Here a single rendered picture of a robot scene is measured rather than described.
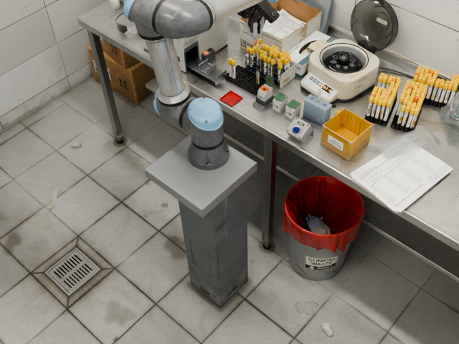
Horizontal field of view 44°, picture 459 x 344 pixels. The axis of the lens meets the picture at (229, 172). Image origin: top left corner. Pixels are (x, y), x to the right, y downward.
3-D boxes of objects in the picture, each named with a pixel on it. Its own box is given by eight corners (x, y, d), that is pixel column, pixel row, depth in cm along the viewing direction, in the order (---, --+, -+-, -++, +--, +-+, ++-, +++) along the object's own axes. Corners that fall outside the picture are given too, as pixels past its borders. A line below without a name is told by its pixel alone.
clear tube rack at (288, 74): (243, 69, 246) (243, 55, 240) (258, 58, 250) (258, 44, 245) (280, 89, 236) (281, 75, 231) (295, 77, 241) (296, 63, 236)
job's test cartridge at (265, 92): (257, 101, 230) (257, 89, 225) (264, 95, 232) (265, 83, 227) (264, 105, 228) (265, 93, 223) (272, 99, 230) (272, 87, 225)
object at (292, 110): (284, 117, 225) (285, 104, 220) (291, 111, 227) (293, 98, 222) (292, 121, 223) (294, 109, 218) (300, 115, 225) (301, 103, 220)
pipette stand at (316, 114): (300, 120, 224) (302, 101, 216) (310, 110, 227) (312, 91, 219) (321, 131, 219) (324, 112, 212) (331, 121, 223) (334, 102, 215)
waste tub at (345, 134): (319, 144, 215) (322, 125, 207) (341, 126, 221) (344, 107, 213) (348, 162, 208) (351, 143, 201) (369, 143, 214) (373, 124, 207)
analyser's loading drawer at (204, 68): (182, 65, 245) (180, 56, 241) (192, 58, 248) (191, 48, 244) (216, 85, 236) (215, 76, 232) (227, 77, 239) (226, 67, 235)
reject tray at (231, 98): (219, 99, 233) (219, 98, 232) (230, 91, 236) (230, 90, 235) (231, 106, 230) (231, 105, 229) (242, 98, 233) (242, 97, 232)
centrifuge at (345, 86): (292, 83, 238) (294, 60, 229) (341, 54, 250) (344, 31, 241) (333, 112, 226) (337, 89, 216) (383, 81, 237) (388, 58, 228)
